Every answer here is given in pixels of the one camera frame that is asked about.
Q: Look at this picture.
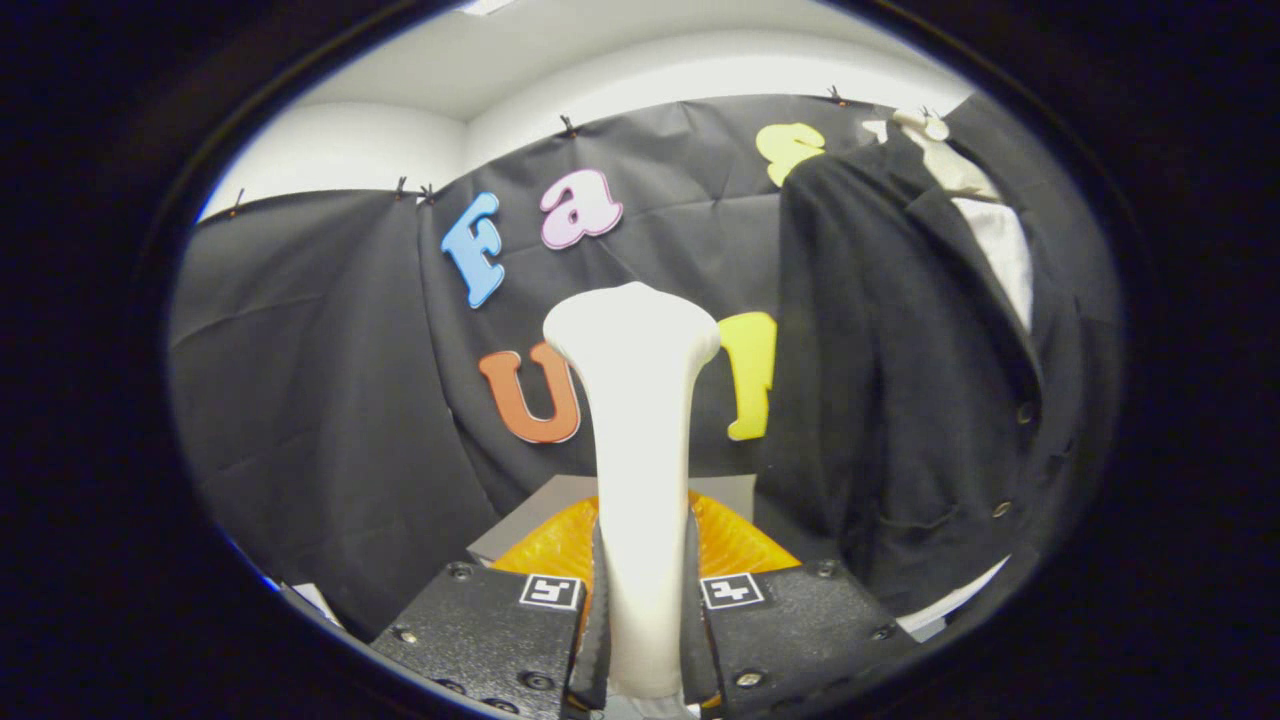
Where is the black blazer jacket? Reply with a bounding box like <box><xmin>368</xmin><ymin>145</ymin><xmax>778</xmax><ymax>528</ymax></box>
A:
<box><xmin>775</xmin><ymin>95</ymin><xmax>1121</xmax><ymax>616</ymax></box>

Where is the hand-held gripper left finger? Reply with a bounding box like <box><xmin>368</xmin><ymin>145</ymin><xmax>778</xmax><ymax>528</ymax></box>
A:
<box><xmin>368</xmin><ymin>495</ymin><xmax>611</xmax><ymax>720</ymax></box>

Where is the grey cabinet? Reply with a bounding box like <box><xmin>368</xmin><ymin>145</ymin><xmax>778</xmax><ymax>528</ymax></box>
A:
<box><xmin>467</xmin><ymin>475</ymin><xmax>758</xmax><ymax>566</ymax></box>

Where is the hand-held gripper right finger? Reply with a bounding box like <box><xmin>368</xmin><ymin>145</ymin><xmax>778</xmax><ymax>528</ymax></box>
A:
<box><xmin>683</xmin><ymin>490</ymin><xmax>921</xmax><ymax>720</ymax></box>

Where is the black backdrop cloth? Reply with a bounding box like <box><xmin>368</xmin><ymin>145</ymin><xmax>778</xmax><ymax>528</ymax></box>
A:
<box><xmin>168</xmin><ymin>93</ymin><xmax>976</xmax><ymax>641</ymax></box>

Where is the white plastic hanger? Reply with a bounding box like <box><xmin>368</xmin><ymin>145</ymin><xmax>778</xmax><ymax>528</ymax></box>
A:
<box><xmin>862</xmin><ymin>108</ymin><xmax>1001</xmax><ymax>201</ymax></box>

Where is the white garment form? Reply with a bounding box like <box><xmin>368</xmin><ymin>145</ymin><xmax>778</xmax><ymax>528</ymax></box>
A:
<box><xmin>895</xmin><ymin>197</ymin><xmax>1036</xmax><ymax>641</ymax></box>

